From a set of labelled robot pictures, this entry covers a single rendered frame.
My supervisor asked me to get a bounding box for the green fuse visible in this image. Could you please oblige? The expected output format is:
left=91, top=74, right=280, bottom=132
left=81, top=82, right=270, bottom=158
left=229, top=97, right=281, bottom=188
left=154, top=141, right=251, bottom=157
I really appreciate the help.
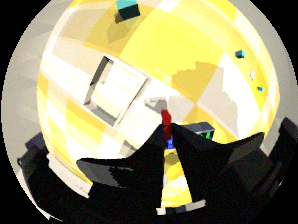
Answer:
left=202, top=132, right=210, bottom=139

